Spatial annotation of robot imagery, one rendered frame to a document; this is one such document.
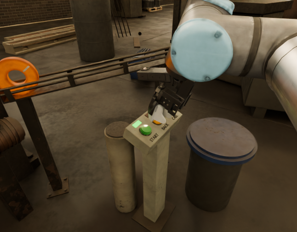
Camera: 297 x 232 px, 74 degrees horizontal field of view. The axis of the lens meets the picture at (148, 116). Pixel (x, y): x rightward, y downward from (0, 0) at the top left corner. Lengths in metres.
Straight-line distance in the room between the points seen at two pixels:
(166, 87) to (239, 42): 0.26
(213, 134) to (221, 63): 0.70
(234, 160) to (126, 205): 0.58
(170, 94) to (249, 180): 1.03
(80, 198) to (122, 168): 0.45
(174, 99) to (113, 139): 0.36
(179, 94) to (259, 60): 0.25
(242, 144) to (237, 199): 0.44
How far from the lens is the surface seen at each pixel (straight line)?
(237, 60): 0.33
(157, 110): 0.58
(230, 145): 0.95
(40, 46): 4.57
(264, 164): 1.60
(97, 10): 3.24
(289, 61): 0.28
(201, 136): 0.96
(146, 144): 0.65
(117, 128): 0.83
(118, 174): 0.94
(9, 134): 1.02
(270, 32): 0.34
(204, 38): 0.30
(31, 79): 0.96
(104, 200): 1.25
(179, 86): 0.52
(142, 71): 0.57
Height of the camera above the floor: 1.01
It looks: 33 degrees down
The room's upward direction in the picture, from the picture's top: straight up
